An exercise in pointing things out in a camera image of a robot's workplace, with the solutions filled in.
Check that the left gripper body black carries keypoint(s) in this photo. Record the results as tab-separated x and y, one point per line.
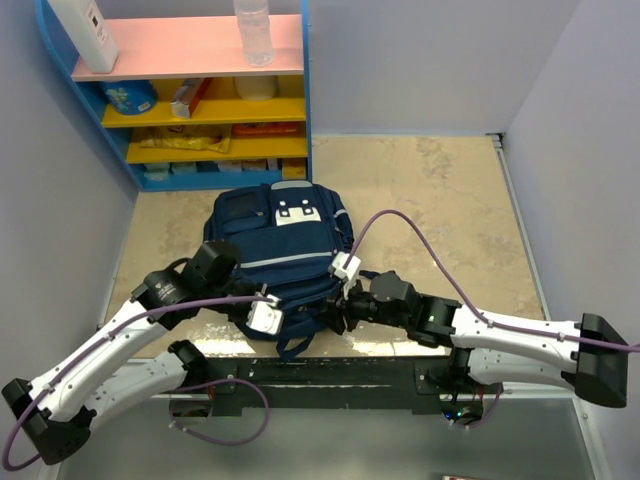
216	289

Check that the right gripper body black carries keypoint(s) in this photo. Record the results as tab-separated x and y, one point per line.
357	304

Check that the navy blue student backpack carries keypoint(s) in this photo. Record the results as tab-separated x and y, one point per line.
288	234

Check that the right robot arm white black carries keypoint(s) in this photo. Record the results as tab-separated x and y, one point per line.
588	357

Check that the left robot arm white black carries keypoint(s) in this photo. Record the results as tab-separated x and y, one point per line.
60	409

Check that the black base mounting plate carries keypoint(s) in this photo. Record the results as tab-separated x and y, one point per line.
424	385

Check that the yellow snack packet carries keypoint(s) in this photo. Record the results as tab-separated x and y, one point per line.
214	138

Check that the red flat box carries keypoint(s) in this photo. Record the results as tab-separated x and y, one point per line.
266	129

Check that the blue shelf unit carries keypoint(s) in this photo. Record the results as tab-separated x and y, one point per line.
167	51

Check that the orange white carton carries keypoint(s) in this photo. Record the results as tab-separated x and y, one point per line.
187	97

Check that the white cylindrical jar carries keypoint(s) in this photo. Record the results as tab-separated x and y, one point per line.
256	88

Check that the blue snack canister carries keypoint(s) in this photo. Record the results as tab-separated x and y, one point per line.
130	97

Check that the clear plastic water bottle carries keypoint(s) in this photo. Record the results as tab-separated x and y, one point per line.
254	26

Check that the white rectangular device box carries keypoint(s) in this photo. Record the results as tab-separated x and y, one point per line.
87	29

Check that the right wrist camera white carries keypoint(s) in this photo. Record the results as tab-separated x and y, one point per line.
346	268

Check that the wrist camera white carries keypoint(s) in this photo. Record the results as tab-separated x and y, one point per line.
265	316
346	268

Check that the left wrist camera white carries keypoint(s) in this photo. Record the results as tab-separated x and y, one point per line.
265	316

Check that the aluminium rail frame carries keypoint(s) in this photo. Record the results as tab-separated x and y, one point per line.
412	203

